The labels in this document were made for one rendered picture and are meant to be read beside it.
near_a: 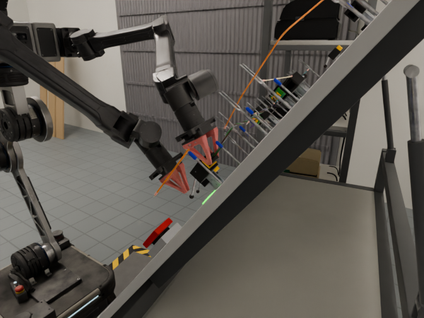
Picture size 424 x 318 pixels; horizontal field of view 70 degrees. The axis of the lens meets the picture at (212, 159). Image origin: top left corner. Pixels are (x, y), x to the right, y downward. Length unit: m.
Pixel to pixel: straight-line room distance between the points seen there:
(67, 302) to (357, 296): 1.35
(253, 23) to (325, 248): 2.70
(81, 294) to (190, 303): 1.02
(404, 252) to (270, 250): 0.41
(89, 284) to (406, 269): 1.52
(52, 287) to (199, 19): 3.03
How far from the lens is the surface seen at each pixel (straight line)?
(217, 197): 0.42
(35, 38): 1.48
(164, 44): 1.03
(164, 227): 0.58
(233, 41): 3.57
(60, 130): 5.49
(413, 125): 0.51
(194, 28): 3.87
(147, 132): 0.78
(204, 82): 0.75
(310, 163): 1.77
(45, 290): 1.91
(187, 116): 0.73
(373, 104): 3.17
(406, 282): 0.77
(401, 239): 0.90
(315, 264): 1.06
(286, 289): 0.96
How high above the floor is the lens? 1.45
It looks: 21 degrees down
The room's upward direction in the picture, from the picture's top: straight up
